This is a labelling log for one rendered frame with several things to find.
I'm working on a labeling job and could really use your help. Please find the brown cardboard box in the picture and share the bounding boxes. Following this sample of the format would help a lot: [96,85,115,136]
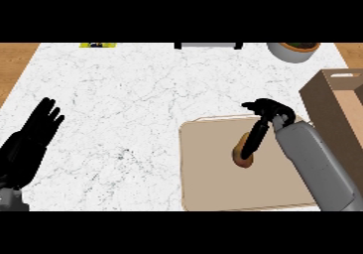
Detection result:
[298,67,363,206]

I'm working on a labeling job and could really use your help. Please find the brown pear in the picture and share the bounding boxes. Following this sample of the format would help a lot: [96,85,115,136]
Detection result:
[232,131,257,169]

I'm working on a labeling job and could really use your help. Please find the grey appliance with black legs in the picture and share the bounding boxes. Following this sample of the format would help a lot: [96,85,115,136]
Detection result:
[173,43,245,51]

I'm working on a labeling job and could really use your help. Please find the yellow flat packet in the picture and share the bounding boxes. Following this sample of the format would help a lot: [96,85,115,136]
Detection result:
[80,43,117,49]

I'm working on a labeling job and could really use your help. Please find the beige tray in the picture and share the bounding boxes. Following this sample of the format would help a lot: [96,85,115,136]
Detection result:
[177,113,322,212]

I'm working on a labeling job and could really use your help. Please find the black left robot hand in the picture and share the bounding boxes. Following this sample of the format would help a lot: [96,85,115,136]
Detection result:
[0,96,68,191]

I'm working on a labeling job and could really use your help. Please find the grey pot with plant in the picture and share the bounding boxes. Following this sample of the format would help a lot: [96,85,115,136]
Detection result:
[266,43,322,64]

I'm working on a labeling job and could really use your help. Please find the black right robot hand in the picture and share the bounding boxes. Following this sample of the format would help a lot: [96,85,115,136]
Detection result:
[241,97,297,161]

